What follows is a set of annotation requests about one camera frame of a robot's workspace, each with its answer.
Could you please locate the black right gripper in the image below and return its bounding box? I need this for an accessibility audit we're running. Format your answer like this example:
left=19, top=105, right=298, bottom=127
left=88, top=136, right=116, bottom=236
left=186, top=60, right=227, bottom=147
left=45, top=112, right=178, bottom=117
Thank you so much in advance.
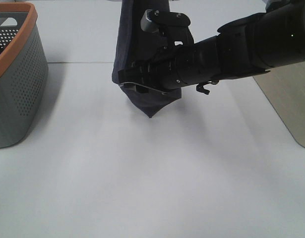
left=118, top=48, right=177, bottom=94

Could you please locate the dark grey towel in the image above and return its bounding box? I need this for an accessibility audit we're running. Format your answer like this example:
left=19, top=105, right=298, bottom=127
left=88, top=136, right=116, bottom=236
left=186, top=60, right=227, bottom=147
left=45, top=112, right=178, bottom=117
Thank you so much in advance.
left=112, top=0, right=182, bottom=118

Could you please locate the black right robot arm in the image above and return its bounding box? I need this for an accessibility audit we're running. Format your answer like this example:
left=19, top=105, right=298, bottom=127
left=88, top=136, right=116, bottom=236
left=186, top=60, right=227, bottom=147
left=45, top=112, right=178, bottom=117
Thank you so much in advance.
left=118, top=0, right=305, bottom=94

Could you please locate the beige basket with grey rim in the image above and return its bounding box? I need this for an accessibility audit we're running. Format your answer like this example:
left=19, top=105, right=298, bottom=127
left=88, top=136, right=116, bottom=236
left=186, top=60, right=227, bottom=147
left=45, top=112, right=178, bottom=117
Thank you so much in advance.
left=252, top=0, right=305, bottom=150

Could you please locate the grey basket with orange rim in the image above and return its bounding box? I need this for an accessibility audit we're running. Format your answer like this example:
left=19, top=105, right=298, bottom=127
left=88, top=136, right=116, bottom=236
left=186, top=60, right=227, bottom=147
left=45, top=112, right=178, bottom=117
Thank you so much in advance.
left=0, top=2, right=49, bottom=149

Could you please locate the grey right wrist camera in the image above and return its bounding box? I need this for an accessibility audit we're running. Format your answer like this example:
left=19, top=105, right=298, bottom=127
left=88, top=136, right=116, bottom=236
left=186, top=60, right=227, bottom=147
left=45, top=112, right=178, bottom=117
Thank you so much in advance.
left=140, top=9, right=195, bottom=48

